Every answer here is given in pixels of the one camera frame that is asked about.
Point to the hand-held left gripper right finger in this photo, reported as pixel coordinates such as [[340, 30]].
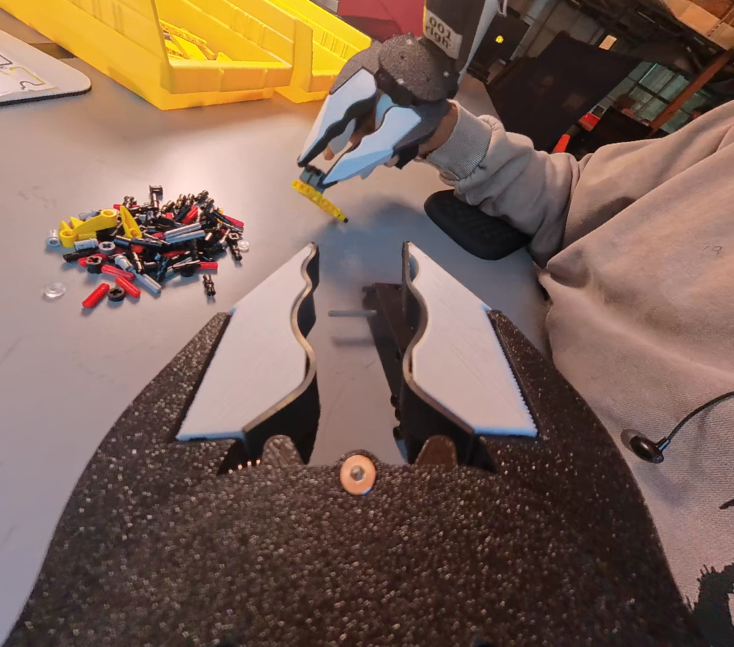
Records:
[[470, 366]]

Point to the thin grey axle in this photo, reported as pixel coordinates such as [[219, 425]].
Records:
[[352, 312]]

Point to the yellow black toy robot body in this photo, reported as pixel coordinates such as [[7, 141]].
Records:
[[395, 326]]

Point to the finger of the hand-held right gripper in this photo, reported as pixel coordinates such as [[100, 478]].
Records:
[[378, 148], [344, 96]]

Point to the clear round stud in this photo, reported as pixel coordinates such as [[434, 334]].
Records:
[[54, 289]]

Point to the black armrest pad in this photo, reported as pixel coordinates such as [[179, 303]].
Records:
[[476, 228]]

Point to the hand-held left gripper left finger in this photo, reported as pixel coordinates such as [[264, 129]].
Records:
[[258, 360]]

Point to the person's beige sweatshirt torso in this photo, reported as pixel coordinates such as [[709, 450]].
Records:
[[659, 285]]

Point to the person's right hand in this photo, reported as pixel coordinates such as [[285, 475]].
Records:
[[440, 135]]

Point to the pile of small building parts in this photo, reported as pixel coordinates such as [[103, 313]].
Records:
[[155, 245]]

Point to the dark chair back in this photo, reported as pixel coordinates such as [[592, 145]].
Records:
[[562, 85]]

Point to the small yellow pinned assembly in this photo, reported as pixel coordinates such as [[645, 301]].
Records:
[[321, 197]]

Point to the yellow plastic bin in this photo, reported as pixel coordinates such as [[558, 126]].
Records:
[[321, 50], [86, 16]]

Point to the grey desk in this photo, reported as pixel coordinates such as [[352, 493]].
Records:
[[143, 153]]

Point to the white printed mat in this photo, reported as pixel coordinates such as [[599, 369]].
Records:
[[34, 79]]

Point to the heap of mixed building parts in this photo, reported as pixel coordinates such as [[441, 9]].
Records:
[[186, 45]]

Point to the person's right forearm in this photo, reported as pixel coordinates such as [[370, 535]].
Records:
[[516, 176]]

